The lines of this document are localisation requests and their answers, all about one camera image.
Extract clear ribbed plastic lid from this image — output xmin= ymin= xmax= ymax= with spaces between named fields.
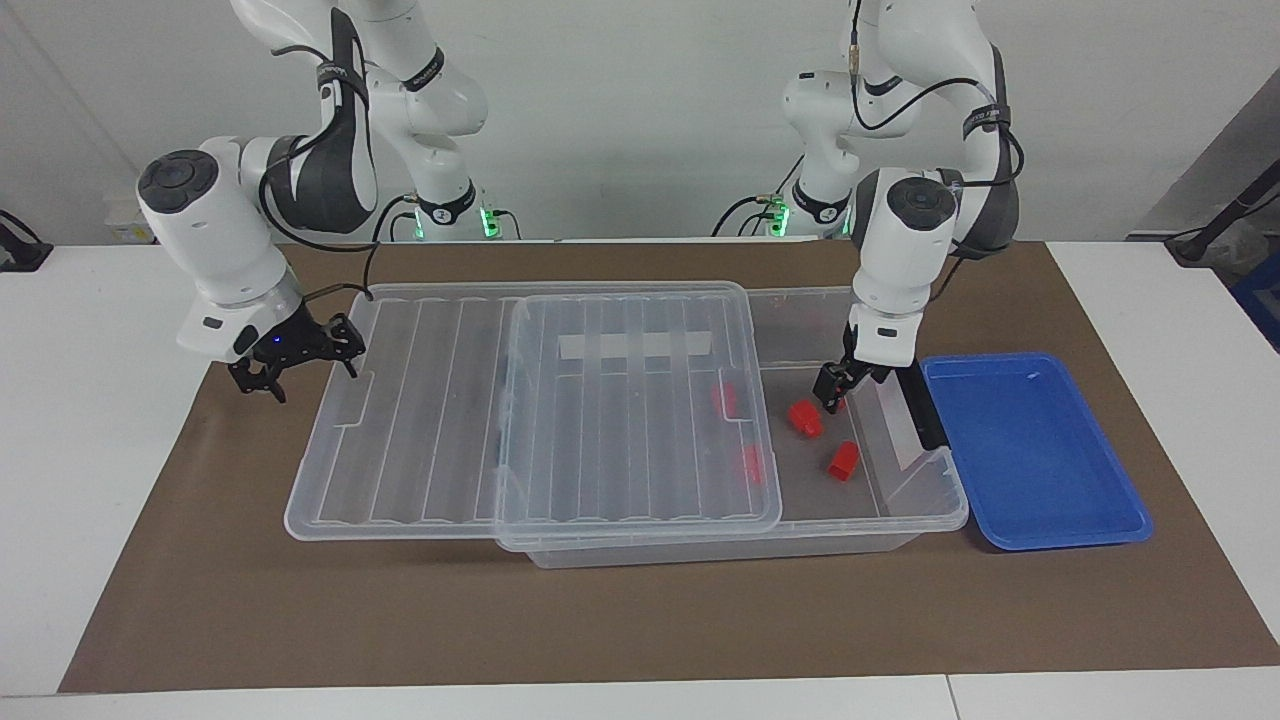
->
xmin=284 ymin=281 xmax=782 ymax=552

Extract black box latch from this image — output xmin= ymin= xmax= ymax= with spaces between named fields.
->
xmin=893 ymin=360 xmax=952 ymax=451

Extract clear plastic storage box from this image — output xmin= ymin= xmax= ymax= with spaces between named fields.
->
xmin=495 ymin=285 xmax=969 ymax=571

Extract blue plastic tray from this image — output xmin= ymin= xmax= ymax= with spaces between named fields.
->
xmin=920 ymin=352 xmax=1154 ymax=552

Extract brown table mat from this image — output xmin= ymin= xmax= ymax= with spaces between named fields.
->
xmin=58 ymin=240 xmax=1280 ymax=694

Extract black clamp stand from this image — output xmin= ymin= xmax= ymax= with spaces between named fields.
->
xmin=0 ymin=208 xmax=54 ymax=273

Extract black pole stand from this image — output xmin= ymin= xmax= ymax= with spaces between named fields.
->
xmin=1165 ymin=160 xmax=1280 ymax=266

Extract blue crate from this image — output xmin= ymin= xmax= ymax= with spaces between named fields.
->
xmin=1231 ymin=270 xmax=1280 ymax=354

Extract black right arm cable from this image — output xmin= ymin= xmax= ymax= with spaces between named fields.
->
xmin=258 ymin=8 xmax=417 ymax=302

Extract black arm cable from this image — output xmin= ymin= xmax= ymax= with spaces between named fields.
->
xmin=846 ymin=0 xmax=1027 ymax=191
xmin=258 ymin=8 xmax=417 ymax=302

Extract black base cables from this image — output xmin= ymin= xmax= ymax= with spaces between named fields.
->
xmin=374 ymin=190 xmax=421 ymax=243
xmin=712 ymin=155 xmax=807 ymax=239

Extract white wall socket box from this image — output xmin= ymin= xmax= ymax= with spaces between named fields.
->
xmin=104 ymin=195 xmax=161 ymax=244

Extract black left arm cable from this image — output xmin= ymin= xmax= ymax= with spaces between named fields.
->
xmin=846 ymin=0 xmax=1027 ymax=191

